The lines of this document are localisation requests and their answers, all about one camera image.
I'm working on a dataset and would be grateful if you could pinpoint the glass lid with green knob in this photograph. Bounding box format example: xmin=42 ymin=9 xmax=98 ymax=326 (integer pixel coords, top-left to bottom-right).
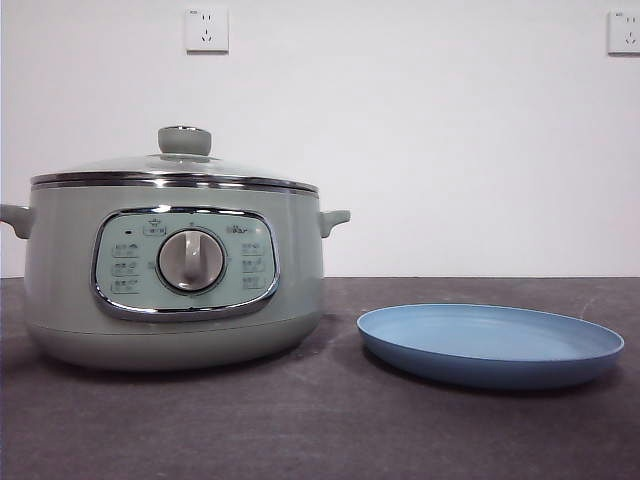
xmin=30 ymin=124 xmax=320 ymax=194

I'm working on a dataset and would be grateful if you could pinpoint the white wall socket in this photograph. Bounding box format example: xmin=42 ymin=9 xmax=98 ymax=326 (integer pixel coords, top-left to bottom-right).
xmin=607 ymin=10 xmax=640 ymax=56
xmin=185 ymin=7 xmax=231 ymax=55

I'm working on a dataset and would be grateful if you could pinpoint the pale green electric steamer pot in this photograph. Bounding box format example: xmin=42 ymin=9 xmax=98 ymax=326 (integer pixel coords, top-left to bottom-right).
xmin=0 ymin=180 xmax=351 ymax=372

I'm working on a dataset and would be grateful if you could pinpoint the blue round plate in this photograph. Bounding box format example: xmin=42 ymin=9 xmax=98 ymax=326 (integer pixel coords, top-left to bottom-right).
xmin=356 ymin=302 xmax=625 ymax=392

